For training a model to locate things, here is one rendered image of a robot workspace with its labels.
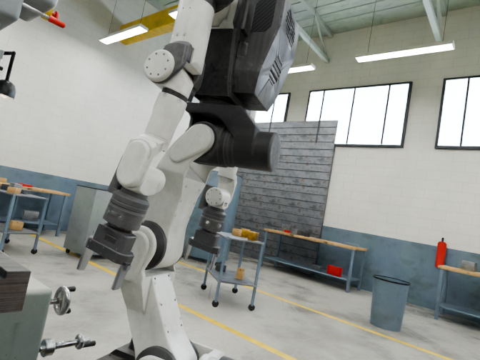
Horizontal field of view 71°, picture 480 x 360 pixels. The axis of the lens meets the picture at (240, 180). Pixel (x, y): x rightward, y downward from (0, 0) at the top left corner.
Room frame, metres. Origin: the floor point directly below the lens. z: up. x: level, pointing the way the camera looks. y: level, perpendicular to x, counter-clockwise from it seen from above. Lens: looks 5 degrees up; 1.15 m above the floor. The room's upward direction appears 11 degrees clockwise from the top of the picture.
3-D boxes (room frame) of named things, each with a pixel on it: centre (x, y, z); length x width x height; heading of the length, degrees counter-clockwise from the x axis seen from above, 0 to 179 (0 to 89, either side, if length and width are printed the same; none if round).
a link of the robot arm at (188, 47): (0.81, 0.20, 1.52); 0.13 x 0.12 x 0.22; 160
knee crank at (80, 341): (1.37, 0.53, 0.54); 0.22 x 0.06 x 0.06; 141
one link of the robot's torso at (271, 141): (1.00, 0.05, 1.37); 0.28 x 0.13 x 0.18; 69
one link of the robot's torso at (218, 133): (1.02, 0.10, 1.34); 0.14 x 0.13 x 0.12; 159
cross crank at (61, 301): (1.44, 0.66, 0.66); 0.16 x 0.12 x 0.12; 141
